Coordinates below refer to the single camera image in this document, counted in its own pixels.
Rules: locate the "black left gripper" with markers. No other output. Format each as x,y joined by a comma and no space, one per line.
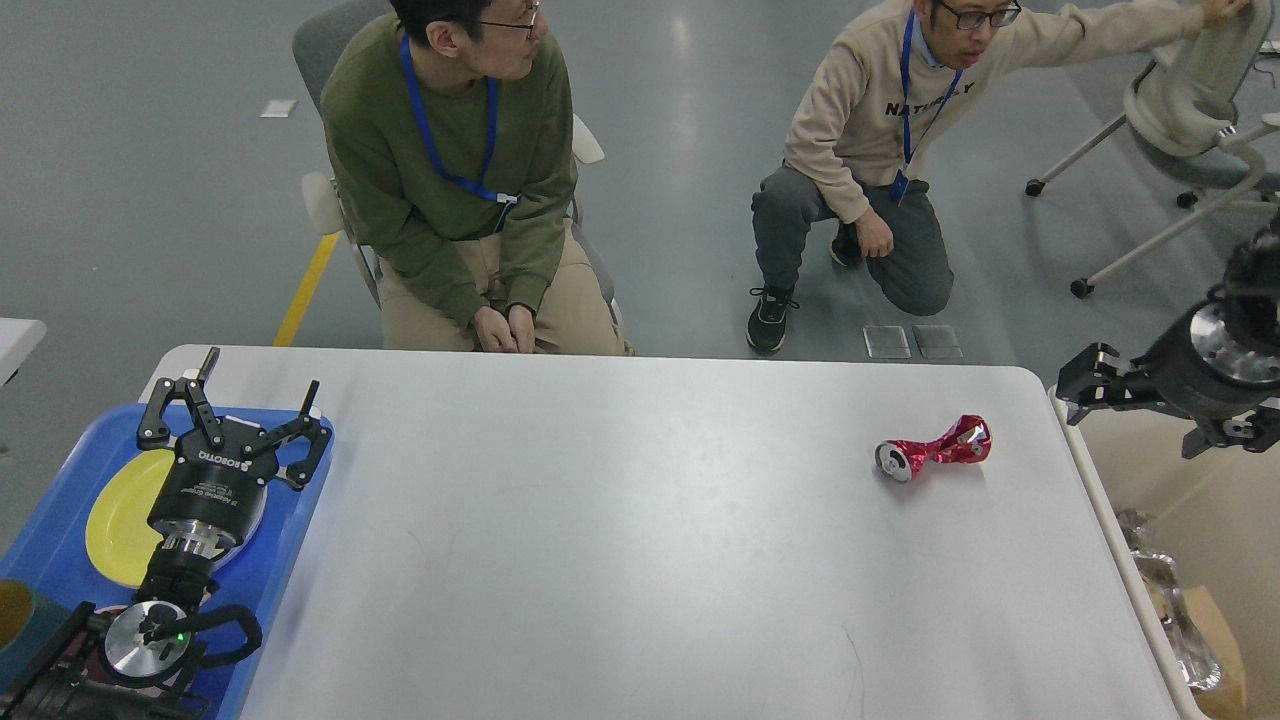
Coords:
213,490

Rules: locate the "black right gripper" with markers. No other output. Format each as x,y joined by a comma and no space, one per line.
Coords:
1217,360

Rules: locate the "yellow plate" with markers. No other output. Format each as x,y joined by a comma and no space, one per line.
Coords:
118,538

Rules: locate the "crushed red can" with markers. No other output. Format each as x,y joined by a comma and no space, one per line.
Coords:
968,441

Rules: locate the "aluminium foil tray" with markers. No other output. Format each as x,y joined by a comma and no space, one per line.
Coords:
1198,665

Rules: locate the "dark teal mug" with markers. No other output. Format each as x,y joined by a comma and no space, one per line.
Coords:
28,621

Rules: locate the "aluminium foil sheet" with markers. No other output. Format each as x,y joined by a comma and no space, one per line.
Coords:
1137,530

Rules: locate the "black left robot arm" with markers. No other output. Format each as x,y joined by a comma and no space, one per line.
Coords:
145,582

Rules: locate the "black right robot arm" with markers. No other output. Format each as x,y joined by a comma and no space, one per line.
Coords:
1252,273

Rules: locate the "beige plastic bin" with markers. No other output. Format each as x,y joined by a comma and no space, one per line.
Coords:
1217,515

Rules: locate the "blue plastic tray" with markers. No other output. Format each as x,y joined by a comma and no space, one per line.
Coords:
49,552

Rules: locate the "white side table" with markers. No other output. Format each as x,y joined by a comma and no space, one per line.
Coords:
19,337

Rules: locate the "floor outlet plate right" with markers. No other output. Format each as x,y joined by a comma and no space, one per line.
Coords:
938,342

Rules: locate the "floor outlet plate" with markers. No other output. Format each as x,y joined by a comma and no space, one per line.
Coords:
887,342
938,342

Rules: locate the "floor outlet plate left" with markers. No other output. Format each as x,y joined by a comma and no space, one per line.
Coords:
887,342

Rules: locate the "white office chair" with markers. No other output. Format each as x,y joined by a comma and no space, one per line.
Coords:
1182,113

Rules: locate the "person in khaki trousers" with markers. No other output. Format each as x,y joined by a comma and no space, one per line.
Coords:
449,126

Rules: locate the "grey office chair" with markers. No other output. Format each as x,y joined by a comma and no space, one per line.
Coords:
316,47

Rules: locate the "person in beige sweatshirt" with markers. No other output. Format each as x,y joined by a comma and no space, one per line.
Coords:
894,80

